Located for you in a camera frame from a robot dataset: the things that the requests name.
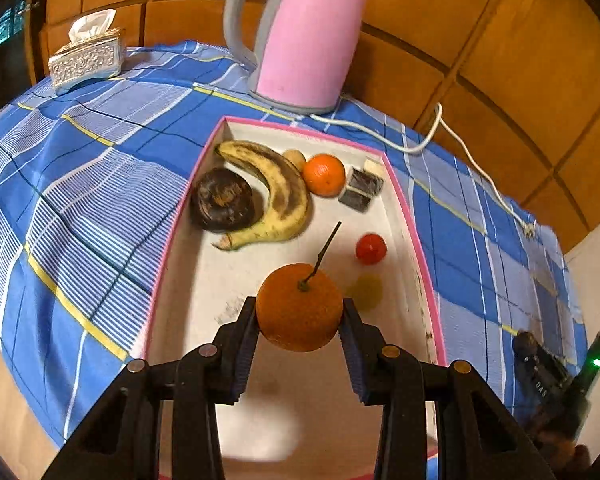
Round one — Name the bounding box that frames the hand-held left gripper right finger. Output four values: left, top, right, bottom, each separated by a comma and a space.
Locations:
342, 297, 556, 480

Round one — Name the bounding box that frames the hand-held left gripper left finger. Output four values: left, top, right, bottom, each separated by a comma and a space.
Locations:
40, 296, 258, 480

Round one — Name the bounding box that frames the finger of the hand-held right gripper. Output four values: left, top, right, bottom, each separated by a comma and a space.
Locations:
511, 331, 571, 401

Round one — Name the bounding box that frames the orange with long stem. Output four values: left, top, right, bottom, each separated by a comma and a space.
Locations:
256, 221, 344, 352

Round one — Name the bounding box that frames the pink box with white inside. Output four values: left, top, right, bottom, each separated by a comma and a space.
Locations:
142, 116, 448, 480

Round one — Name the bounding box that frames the red cherry tomato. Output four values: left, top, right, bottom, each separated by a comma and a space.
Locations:
355, 233, 387, 265

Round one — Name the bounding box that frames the dark purple round fruit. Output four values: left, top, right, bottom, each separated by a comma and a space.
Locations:
190, 167, 255, 233

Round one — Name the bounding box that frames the spotted yellow banana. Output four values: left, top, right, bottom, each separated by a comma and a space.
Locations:
211, 140, 311, 252

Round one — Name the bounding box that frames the dark chocolate piece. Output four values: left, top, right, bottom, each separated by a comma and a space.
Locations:
349, 167, 385, 196

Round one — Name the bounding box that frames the small brown round fruit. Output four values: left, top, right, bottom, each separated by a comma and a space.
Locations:
281, 149, 308, 172

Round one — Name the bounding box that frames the blue plaid tablecloth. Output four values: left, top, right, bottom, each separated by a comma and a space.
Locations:
0, 40, 588, 453

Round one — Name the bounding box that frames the pink electric kettle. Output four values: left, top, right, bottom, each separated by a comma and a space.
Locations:
223, 0, 371, 115

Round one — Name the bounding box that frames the silver ornate tissue box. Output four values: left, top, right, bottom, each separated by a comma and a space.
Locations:
48, 27, 127, 96

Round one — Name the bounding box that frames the white tissue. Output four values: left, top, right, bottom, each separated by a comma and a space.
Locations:
67, 9, 117, 43

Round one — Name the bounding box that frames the dark window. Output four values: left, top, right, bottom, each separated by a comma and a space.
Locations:
0, 2, 28, 48

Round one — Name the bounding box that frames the white power cable with plug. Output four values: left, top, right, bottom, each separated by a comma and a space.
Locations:
309, 102, 538, 238

